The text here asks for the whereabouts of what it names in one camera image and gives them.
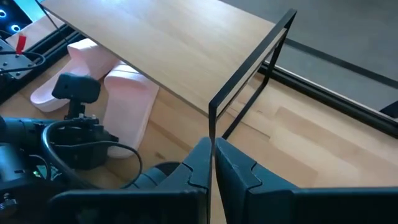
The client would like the wooden shelf with black frame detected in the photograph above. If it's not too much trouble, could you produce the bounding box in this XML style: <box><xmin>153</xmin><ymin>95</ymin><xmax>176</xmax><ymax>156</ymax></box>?
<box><xmin>40</xmin><ymin>0</ymin><xmax>298</xmax><ymax>147</ymax></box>

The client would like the black device with blue lights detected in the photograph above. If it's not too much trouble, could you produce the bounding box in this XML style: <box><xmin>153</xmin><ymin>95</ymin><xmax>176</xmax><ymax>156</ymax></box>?
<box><xmin>0</xmin><ymin>0</ymin><xmax>34</xmax><ymax>37</ymax></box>

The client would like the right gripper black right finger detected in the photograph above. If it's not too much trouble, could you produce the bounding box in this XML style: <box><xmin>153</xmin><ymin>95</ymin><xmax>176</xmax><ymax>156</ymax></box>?
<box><xmin>215</xmin><ymin>138</ymin><xmax>398</xmax><ymax>224</ymax></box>

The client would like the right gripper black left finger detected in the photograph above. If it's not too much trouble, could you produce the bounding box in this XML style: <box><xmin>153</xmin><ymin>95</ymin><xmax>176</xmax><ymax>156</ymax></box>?
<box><xmin>49</xmin><ymin>136</ymin><xmax>213</xmax><ymax>224</ymax></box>

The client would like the black aluminium table frame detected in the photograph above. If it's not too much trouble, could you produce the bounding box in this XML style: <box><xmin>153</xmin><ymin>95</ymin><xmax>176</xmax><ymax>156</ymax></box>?
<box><xmin>0</xmin><ymin>23</ymin><xmax>398</xmax><ymax>139</ymax></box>

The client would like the grey metal base plate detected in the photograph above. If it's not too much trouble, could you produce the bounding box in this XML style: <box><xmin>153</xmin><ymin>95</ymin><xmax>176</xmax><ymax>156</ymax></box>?
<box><xmin>0</xmin><ymin>39</ymin><xmax>34</xmax><ymax>80</ymax></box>

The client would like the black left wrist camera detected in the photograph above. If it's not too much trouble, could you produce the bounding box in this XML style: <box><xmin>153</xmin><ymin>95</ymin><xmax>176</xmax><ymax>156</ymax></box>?
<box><xmin>52</xmin><ymin>73</ymin><xmax>101</xmax><ymax>121</ymax></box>

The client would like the red tag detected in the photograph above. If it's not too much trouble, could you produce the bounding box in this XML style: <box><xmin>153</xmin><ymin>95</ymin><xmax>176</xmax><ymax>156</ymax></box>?
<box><xmin>15</xmin><ymin>33</ymin><xmax>27</xmax><ymax>55</ymax></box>

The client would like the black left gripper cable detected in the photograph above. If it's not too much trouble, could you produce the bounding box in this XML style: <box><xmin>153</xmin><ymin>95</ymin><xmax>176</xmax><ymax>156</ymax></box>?
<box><xmin>41</xmin><ymin>119</ymin><xmax>144</xmax><ymax>190</ymax></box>

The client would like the pink rubber slide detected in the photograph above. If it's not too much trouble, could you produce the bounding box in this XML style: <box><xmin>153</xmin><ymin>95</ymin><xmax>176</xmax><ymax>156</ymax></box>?
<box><xmin>102</xmin><ymin>60</ymin><xmax>160</xmax><ymax>160</ymax></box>
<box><xmin>30</xmin><ymin>38</ymin><xmax>121</xmax><ymax>113</ymax></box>

